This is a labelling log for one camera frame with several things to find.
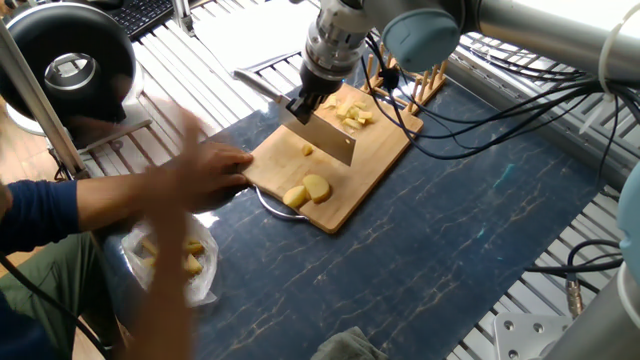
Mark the person's right hand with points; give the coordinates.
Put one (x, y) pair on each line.
(160, 300)

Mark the bamboo cutting board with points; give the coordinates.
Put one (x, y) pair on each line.
(375, 160)

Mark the steel cleaver knife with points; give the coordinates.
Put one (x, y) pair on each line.
(325, 138)

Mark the person's left forearm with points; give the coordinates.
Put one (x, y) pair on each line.
(70, 210)

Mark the narrow potato wedge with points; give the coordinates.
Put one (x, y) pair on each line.
(308, 150)

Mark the person's left hand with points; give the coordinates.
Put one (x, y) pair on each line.
(215, 168)

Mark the plastic bag of potato sticks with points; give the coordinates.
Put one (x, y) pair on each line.
(195, 262)

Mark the thin cut potato slice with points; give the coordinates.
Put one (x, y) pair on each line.
(366, 120)
(356, 108)
(351, 126)
(343, 113)
(331, 103)

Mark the metal mounting plate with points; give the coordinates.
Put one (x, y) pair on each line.
(535, 340)

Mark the black keyboard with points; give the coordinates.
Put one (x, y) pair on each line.
(140, 15)

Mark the white sheet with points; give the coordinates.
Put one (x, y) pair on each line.
(250, 35)

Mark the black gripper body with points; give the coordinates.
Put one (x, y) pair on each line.
(330, 62)

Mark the dark blue marble mat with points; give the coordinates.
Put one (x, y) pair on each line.
(460, 230)

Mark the wooden knife rack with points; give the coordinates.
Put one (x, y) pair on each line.
(425, 88)

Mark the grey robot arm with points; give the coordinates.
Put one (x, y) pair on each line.
(540, 30)

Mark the olive trousers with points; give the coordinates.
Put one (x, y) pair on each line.
(40, 300)

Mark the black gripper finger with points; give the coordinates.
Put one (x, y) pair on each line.
(300, 104)
(322, 98)

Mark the wooden pole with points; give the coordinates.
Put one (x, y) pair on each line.
(40, 105)

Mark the grey-green cloth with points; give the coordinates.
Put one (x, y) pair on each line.
(345, 345)

